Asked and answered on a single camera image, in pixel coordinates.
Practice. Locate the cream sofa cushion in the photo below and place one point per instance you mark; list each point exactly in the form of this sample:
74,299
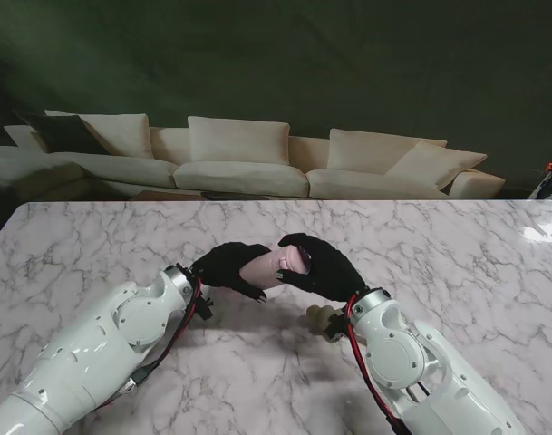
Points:
361,149
438,163
237,140
121,133

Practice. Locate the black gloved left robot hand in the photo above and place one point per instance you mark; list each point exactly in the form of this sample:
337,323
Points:
221,267

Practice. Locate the pink thermos bottle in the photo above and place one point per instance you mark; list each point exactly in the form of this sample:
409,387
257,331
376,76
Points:
262,274

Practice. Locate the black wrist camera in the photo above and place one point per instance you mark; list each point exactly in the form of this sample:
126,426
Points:
339,326
206,310

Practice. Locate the dark brown sofa cushion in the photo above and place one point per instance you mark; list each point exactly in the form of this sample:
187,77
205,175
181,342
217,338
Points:
67,133

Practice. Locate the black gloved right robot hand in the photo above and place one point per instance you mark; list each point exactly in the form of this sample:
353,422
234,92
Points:
332,276

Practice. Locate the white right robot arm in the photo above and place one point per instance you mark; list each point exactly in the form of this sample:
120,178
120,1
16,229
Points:
393,353

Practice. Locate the cream fabric sofa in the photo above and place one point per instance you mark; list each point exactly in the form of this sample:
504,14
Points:
239,176

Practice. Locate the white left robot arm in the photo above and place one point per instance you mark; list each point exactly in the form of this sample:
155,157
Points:
99,344

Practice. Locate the black stand with orange clamp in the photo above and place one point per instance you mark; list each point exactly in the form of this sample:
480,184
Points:
549,181

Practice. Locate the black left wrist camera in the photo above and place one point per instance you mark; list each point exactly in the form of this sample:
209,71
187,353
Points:
206,310

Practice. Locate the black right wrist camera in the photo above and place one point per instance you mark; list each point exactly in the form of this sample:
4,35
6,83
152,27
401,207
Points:
339,326

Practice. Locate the pink thermos lid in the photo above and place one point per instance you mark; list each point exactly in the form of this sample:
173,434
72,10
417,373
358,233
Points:
293,260

